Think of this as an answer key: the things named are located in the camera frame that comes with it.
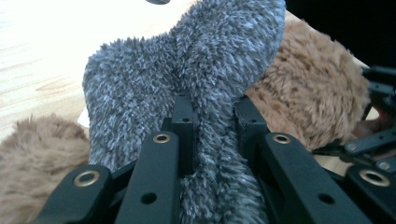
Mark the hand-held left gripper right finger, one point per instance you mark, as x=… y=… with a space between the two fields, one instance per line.
x=295 y=180

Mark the grey fuzzy sock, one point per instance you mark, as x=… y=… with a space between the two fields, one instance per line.
x=186 y=62

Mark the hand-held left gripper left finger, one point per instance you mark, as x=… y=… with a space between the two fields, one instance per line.
x=155 y=174

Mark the brown teddy bear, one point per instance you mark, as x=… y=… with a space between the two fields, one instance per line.
x=311 y=93

